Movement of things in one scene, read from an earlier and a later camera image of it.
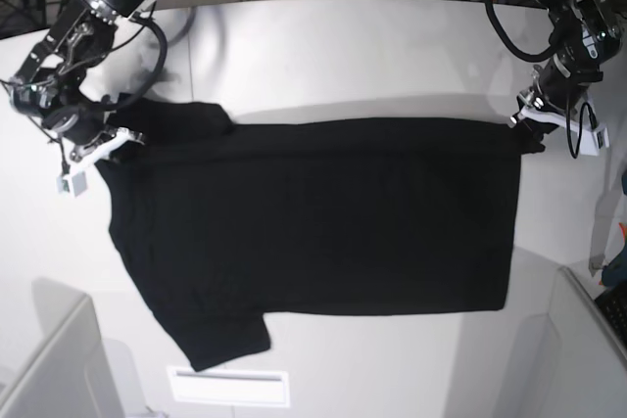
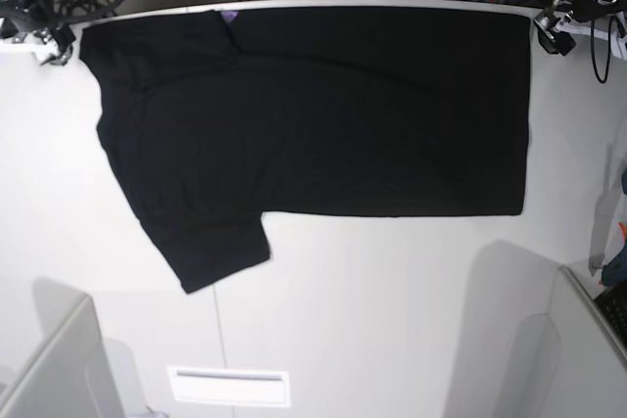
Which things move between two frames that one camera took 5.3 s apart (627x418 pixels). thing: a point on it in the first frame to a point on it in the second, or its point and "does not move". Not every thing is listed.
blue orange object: [615, 271] does not move
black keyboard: [613, 303] does not move
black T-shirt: [229, 223] to [220, 116]
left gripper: [82, 123] to [25, 11]
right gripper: [556, 87] to [580, 10]
